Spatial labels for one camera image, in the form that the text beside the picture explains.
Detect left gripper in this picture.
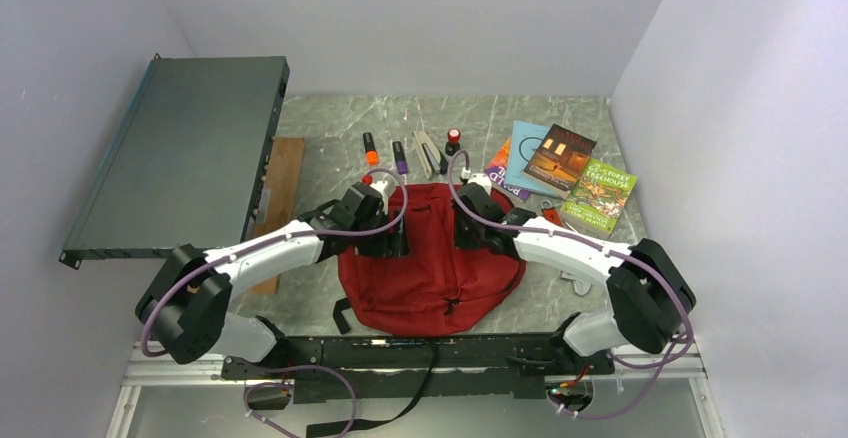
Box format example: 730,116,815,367
351,207,411,258

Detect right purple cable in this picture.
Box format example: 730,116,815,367
446,150,696,422

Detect wooden board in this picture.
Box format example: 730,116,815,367
248,137,307,296

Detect purple highlighter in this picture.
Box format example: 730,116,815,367
392,141,409,176

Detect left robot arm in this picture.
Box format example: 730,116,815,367
136,180,405,378

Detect dark grey rack server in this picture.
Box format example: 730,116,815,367
59,56,290,269

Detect grey black stapler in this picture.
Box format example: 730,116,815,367
413,130,448,176

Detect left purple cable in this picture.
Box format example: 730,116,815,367
139,168,409,359

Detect red backpack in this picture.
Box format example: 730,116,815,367
333,183,526,337

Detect orange highlighter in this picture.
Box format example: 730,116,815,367
362,132,379,167

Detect purple Roald Dahl book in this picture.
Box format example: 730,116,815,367
483,138,531,202

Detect red black stamp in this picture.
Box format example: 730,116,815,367
444,128,461,157

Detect purple cable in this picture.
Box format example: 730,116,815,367
139,168,409,359
446,150,696,422

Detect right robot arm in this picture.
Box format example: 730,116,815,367
450,182,697,373

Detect dark house cover book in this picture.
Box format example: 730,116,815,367
523,124,597,198

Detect light blue booklet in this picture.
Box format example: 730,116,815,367
506,121,557,197

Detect orange handled adjustable wrench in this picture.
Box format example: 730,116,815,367
541,199,592,296

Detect green Treehouse book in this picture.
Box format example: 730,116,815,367
561,158,638,239

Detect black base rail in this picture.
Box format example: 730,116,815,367
221,332,615,404

